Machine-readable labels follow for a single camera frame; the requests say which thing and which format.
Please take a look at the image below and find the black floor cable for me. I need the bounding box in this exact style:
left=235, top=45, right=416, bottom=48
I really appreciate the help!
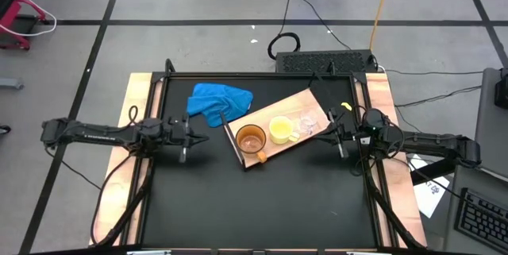
left=394, top=85, right=483, bottom=108
left=380, top=68, right=484, bottom=77
left=291, top=0, right=352, bottom=52

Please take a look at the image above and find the grey desk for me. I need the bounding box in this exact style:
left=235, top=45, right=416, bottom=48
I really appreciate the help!
left=471, top=67, right=508, bottom=180
left=442, top=163, right=508, bottom=255

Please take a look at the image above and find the pale yellow mug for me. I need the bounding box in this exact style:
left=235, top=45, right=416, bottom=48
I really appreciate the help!
left=268, top=114, right=302, bottom=145

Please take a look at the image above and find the blue microfibre cloth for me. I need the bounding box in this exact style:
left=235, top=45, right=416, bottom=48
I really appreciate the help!
left=185, top=82, right=255, bottom=129

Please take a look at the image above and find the white cable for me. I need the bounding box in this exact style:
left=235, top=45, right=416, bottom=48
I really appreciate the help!
left=0, top=0, right=59, bottom=37

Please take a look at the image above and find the black aluminium table frame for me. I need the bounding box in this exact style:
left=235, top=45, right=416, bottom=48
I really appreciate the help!
left=89, top=70, right=428, bottom=255

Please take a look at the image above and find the amber glass mug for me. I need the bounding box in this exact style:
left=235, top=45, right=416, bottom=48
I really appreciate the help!
left=234, top=123, right=269, bottom=164

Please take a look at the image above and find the light wooden table board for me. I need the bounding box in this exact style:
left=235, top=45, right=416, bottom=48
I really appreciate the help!
left=356, top=72, right=428, bottom=248
left=90, top=72, right=164, bottom=246

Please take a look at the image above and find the black keyboard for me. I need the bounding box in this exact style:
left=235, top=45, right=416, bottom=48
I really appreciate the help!
left=454, top=187, right=508, bottom=253

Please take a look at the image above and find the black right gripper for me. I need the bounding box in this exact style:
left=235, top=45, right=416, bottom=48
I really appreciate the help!
left=314, top=107, right=362, bottom=160

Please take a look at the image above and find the clear glass cup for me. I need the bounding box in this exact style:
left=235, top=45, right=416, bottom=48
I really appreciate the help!
left=298, top=110, right=321, bottom=136

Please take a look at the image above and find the coiled black cable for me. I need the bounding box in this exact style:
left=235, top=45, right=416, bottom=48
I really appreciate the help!
left=267, top=31, right=302, bottom=60

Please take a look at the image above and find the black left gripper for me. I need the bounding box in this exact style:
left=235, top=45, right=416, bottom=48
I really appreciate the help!
left=160, top=114, right=210, bottom=164

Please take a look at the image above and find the black device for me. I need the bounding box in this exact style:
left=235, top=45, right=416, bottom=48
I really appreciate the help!
left=494, top=68, right=508, bottom=110

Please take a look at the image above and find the white paper sheet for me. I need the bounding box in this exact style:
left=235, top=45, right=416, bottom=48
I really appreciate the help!
left=408, top=153, right=452, bottom=219

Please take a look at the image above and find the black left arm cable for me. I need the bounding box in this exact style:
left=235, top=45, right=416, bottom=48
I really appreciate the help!
left=90, top=105, right=156, bottom=246

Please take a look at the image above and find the grey metal foot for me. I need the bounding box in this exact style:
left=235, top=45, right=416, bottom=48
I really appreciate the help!
left=0, top=78, right=25, bottom=90

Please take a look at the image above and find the yellow cable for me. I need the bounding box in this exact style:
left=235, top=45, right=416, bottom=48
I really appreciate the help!
left=368, top=0, right=394, bottom=52

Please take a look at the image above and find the wooden tray board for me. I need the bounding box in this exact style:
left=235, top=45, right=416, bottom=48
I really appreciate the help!
left=219, top=72, right=342, bottom=172

